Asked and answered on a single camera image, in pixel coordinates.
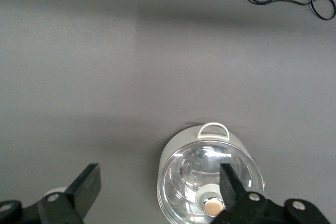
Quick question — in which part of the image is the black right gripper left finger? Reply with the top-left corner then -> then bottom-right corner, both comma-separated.
0,163 -> 102,224

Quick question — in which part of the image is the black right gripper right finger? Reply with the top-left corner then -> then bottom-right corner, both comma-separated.
209,163 -> 331,224

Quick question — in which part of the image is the glass pot lid copper knob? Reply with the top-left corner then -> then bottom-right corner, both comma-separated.
157,145 -> 265,224

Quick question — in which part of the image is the grey-green stock pot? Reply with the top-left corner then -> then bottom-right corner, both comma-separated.
156,122 -> 265,224

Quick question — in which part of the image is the dark grey table cover sheet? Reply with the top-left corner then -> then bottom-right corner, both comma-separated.
0,0 -> 336,224

